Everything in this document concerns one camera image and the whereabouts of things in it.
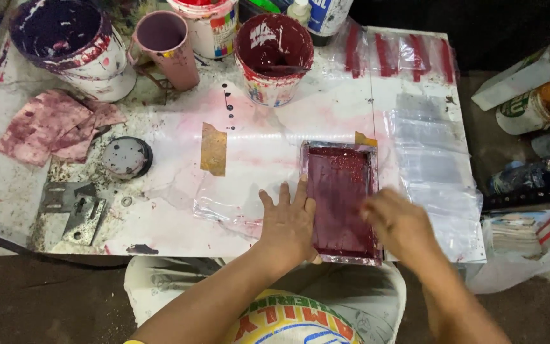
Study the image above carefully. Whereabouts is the person's right hand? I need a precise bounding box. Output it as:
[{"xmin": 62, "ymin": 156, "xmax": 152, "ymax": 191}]
[{"xmin": 360, "ymin": 188, "xmax": 429, "ymax": 261}]

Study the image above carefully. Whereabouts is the person's left hand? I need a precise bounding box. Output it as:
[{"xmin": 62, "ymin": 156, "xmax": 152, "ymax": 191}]
[{"xmin": 258, "ymin": 174, "xmax": 324, "ymax": 266}]

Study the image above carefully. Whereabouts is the red-stained screen printing frame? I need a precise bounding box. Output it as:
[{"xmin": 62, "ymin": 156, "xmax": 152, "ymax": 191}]
[{"xmin": 300, "ymin": 140, "xmax": 384, "ymax": 267}]

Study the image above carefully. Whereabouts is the small brown tape piece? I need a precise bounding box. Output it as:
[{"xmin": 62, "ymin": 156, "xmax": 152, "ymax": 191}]
[{"xmin": 354, "ymin": 131, "xmax": 379, "ymax": 148}]

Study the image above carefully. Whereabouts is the stack of clear plastic bags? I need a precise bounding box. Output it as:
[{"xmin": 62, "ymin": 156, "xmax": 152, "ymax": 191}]
[{"xmin": 384, "ymin": 92, "xmax": 485, "ymax": 262}]

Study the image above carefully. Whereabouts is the printed woven sack apron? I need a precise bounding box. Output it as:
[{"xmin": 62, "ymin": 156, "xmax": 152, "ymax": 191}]
[{"xmin": 123, "ymin": 255, "xmax": 407, "ymax": 344}]

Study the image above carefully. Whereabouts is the clear plastic sheet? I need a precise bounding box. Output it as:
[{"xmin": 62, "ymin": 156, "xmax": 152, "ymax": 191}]
[{"xmin": 193, "ymin": 179, "xmax": 305, "ymax": 240}]

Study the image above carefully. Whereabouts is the white plastic bag of papers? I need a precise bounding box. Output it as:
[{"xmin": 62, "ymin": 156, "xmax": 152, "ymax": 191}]
[{"xmin": 465, "ymin": 210, "xmax": 550, "ymax": 295}]

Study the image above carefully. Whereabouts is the stack of red-printed plastic bags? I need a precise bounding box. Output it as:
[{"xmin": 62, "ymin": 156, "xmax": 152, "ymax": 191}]
[{"xmin": 331, "ymin": 21, "xmax": 459, "ymax": 86}]

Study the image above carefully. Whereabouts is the dark blue plastic bag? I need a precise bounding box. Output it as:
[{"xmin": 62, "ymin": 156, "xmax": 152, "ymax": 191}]
[{"xmin": 483, "ymin": 159, "xmax": 550, "ymax": 212}]

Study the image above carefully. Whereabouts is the red-stained paint bucket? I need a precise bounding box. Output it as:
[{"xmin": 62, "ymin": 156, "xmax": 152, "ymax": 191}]
[{"xmin": 232, "ymin": 13, "xmax": 315, "ymax": 108}]

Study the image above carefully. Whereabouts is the paint-covered stirring spatula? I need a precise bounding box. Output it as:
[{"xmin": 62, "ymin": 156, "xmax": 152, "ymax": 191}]
[{"xmin": 255, "ymin": 64, "xmax": 312, "ymax": 78}]

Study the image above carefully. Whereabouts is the large brown tape strip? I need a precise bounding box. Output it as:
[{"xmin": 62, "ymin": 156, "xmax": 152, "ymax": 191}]
[{"xmin": 200, "ymin": 122, "xmax": 228, "ymax": 178}]

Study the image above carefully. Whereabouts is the white jar with orange top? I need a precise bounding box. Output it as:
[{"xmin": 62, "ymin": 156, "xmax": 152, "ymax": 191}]
[{"xmin": 496, "ymin": 78, "xmax": 550, "ymax": 136}]

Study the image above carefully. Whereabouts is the large white blue-label bottle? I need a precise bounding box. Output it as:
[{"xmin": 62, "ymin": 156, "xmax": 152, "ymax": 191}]
[{"xmin": 306, "ymin": 0, "xmax": 355, "ymax": 47}]

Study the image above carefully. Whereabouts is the white paper sack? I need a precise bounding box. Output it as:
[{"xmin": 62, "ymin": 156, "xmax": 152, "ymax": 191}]
[{"xmin": 471, "ymin": 39, "xmax": 550, "ymax": 112}]

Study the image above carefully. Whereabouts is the small white squeeze bottle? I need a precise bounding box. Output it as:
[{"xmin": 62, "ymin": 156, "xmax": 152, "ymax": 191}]
[{"xmin": 286, "ymin": 0, "xmax": 312, "ymax": 28}]

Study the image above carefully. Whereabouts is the green plastic object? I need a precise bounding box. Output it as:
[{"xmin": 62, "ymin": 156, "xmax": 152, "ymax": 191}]
[{"xmin": 248, "ymin": 0, "xmax": 281, "ymax": 14}]

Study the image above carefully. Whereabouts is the white bucket with colourful label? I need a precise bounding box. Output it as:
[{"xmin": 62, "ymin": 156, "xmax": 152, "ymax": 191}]
[{"xmin": 167, "ymin": 0, "xmax": 240, "ymax": 60}]

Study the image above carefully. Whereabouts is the round paint-spattered lid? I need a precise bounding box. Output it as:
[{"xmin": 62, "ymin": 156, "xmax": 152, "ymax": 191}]
[{"xmin": 101, "ymin": 136, "xmax": 154, "ymax": 181}]

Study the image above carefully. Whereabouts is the pink plastic mug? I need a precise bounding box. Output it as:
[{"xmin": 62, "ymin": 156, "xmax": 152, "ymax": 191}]
[{"xmin": 126, "ymin": 10, "xmax": 201, "ymax": 93}]

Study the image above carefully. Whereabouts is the purple-stained white paint bucket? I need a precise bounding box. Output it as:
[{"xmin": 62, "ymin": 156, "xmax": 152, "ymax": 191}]
[{"xmin": 10, "ymin": 0, "xmax": 138, "ymax": 103}]

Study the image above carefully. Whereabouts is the pink-stained rag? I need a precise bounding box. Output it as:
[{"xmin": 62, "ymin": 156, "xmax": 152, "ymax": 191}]
[{"xmin": 0, "ymin": 89, "xmax": 128, "ymax": 167}]

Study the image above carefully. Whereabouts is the metal hinge bracket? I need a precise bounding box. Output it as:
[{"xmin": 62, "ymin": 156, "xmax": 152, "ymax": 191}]
[{"xmin": 38, "ymin": 181, "xmax": 108, "ymax": 247}]

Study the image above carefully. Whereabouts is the black cable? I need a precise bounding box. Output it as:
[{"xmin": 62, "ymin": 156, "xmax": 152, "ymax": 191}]
[{"xmin": 0, "ymin": 226, "xmax": 130, "ymax": 269}]

